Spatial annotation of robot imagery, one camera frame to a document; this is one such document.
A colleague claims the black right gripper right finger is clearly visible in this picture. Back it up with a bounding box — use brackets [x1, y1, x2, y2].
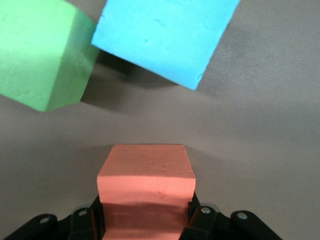
[183, 192, 283, 240]

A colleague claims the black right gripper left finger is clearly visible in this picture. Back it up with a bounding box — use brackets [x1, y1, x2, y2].
[3, 194, 106, 240]

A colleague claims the orange foam block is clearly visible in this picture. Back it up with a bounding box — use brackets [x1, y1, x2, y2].
[96, 144, 197, 240]

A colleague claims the blue foam block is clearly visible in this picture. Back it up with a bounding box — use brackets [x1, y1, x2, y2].
[91, 0, 241, 91]

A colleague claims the paper table cover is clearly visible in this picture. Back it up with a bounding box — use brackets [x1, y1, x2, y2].
[0, 0, 320, 240]

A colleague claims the green foam block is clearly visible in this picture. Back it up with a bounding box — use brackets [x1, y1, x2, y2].
[0, 0, 99, 112]

